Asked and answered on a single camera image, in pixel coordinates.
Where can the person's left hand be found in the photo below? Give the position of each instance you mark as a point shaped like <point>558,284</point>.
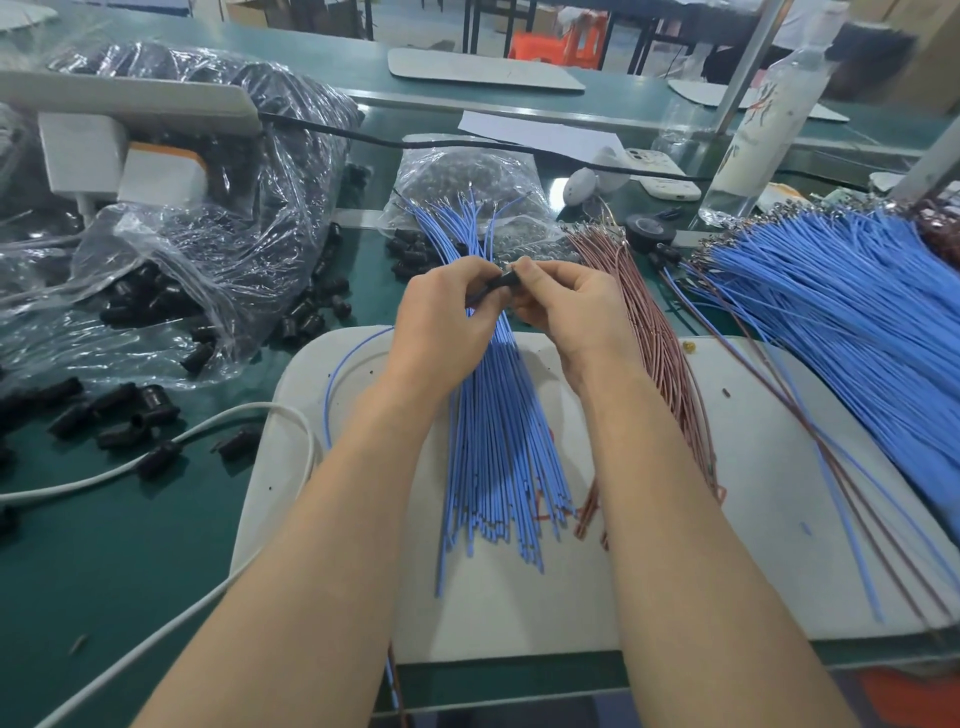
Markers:
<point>438,333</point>

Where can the person's right hand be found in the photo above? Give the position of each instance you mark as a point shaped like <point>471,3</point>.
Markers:
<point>585,318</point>

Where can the small black connector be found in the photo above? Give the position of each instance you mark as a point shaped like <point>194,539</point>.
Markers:
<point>503,279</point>

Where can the pile of black plastic caps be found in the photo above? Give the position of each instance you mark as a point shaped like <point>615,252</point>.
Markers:
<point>113,413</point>

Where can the person's left forearm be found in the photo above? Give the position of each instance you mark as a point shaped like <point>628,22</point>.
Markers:
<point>285,585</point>

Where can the person's right forearm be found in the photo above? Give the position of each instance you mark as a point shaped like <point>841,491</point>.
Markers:
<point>713,578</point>

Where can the black tape roll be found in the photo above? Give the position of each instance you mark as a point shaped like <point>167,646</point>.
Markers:
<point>648,233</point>

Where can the white computer mouse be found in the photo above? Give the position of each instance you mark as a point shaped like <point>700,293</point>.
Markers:
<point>581,188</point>

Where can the small clear plastic bag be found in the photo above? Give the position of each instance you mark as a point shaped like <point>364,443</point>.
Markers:
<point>468,180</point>

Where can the white flat device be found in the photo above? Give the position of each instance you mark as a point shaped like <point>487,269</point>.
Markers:
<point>654,173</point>

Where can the white paper sheet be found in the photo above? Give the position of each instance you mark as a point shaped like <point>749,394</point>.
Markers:
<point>537,135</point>

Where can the large clear plastic bag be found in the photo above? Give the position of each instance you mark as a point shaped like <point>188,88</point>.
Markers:
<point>278,192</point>

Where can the white flat tray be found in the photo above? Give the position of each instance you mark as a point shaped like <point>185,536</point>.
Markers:
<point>486,69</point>
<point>698,96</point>
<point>21,15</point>

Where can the white spray bottle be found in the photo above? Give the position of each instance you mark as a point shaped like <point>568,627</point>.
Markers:
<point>768,132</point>

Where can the orange plastic stool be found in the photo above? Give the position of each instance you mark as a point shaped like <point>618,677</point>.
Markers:
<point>558,41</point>

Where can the white orange charger adapter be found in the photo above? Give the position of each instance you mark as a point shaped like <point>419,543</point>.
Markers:
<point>162,176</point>

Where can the white work board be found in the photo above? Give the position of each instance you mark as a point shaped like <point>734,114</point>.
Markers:
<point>780,585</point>

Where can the white paper stack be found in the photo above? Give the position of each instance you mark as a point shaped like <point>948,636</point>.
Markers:
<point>888,180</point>

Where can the white power strip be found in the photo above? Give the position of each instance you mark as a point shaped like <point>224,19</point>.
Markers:
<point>135,102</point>

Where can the cardboard boxes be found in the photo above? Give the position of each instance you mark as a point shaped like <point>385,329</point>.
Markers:
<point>921,38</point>

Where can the orange plastic crate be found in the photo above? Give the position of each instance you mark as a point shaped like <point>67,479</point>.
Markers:
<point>908,698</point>

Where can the slanted metal frame post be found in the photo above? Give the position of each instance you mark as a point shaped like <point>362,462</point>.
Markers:
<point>755,60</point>

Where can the long black-frame table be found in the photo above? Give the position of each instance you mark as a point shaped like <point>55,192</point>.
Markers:
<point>600,6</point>

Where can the short metal frame post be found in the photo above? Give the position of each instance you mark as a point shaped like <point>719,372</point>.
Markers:
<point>927,165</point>

